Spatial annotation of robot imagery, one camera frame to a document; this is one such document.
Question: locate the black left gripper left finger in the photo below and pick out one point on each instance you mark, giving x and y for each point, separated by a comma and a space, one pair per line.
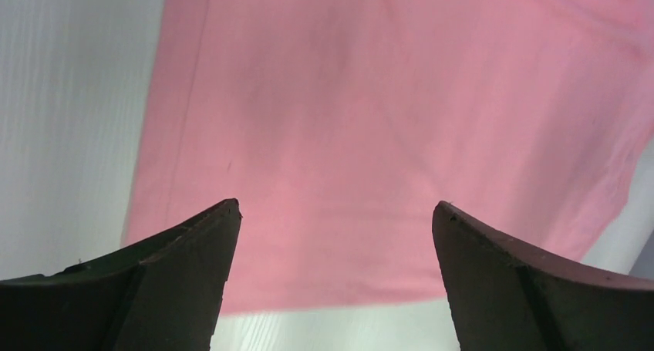
161, 293

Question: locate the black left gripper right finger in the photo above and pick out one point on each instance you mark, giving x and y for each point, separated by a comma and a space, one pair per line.
506, 294

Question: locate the pink t shirt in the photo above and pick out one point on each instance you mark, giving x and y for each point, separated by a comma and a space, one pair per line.
340, 124

